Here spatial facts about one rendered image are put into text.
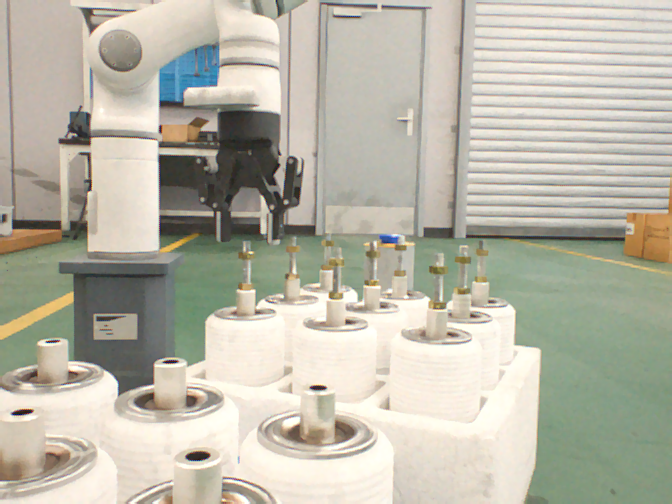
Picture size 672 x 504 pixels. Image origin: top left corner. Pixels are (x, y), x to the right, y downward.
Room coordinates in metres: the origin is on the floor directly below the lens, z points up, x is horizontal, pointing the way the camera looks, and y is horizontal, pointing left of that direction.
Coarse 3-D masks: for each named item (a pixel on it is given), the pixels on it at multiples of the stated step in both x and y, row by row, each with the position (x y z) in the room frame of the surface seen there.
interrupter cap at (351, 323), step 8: (304, 320) 0.72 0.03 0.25; (312, 320) 0.73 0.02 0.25; (320, 320) 0.74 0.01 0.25; (352, 320) 0.74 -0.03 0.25; (360, 320) 0.74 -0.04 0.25; (312, 328) 0.69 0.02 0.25; (320, 328) 0.69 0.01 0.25; (328, 328) 0.69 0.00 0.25; (336, 328) 0.69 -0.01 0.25; (344, 328) 0.69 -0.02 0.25; (352, 328) 0.69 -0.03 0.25; (360, 328) 0.70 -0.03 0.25
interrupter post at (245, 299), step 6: (240, 294) 0.76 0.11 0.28; (246, 294) 0.76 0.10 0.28; (252, 294) 0.77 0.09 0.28; (240, 300) 0.76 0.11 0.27; (246, 300) 0.76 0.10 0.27; (252, 300) 0.77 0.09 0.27; (240, 306) 0.76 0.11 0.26; (246, 306) 0.76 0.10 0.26; (252, 306) 0.77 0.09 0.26; (240, 312) 0.76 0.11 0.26; (246, 312) 0.76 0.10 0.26; (252, 312) 0.77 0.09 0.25
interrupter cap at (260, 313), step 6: (258, 306) 0.80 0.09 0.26; (216, 312) 0.76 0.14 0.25; (222, 312) 0.77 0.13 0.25; (228, 312) 0.77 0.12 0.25; (234, 312) 0.78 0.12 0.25; (258, 312) 0.78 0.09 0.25; (264, 312) 0.78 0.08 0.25; (270, 312) 0.77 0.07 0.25; (276, 312) 0.77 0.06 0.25; (222, 318) 0.74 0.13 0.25; (228, 318) 0.74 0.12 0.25; (234, 318) 0.73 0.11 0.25; (240, 318) 0.73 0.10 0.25; (246, 318) 0.73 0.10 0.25; (252, 318) 0.74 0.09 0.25; (258, 318) 0.74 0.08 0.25; (264, 318) 0.74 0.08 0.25; (270, 318) 0.75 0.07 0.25
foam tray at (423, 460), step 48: (288, 384) 0.73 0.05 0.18; (384, 384) 0.75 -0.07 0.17; (528, 384) 0.80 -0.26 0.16; (240, 432) 0.68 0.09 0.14; (384, 432) 0.62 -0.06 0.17; (432, 432) 0.60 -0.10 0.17; (480, 432) 0.59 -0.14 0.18; (528, 432) 0.83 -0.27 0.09; (432, 480) 0.60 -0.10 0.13; (480, 480) 0.58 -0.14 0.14; (528, 480) 0.85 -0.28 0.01
